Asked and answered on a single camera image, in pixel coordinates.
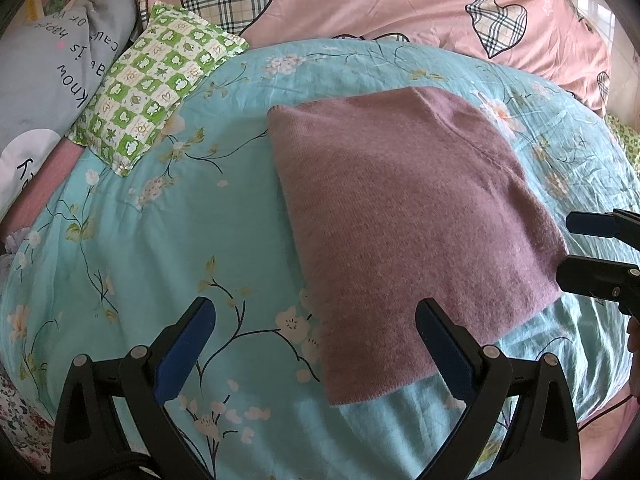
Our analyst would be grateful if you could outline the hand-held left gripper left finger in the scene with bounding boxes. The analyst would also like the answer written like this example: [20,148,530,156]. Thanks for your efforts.
[50,296,217,480]

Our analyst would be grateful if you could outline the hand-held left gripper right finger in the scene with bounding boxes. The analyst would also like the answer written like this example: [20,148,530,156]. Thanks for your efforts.
[415,298,581,480]

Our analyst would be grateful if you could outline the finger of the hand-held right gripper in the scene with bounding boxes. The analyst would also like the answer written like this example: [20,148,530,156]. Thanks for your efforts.
[566,208,640,252]
[556,255,640,317]

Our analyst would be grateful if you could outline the mauve knitted sweater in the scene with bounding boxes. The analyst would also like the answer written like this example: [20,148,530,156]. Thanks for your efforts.
[267,86,570,407]

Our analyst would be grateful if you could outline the person's right hand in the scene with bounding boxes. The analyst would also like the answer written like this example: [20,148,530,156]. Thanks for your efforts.
[625,319,640,397]

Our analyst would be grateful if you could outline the green checked pillow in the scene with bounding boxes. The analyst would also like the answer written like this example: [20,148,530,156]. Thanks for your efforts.
[67,1,250,177]
[605,112,640,171]

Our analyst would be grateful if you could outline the teal floral blanket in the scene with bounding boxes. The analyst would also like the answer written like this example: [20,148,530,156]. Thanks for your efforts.
[0,39,640,480]

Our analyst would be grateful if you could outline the floral patterned cloth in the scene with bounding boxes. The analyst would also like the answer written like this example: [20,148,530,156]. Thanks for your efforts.
[0,365,56,461]

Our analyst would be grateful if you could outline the pink bed sheet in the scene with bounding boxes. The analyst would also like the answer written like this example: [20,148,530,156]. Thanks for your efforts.
[0,135,88,241]

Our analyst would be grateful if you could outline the pink pillow with plaid hearts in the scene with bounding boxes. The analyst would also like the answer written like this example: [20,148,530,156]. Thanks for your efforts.
[137,0,613,116]

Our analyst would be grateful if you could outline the grey printed pillow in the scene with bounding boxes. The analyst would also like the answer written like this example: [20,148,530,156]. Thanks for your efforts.
[0,0,141,218]

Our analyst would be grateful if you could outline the red cable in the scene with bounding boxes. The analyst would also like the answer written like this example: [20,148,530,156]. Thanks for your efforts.
[580,390,637,432]

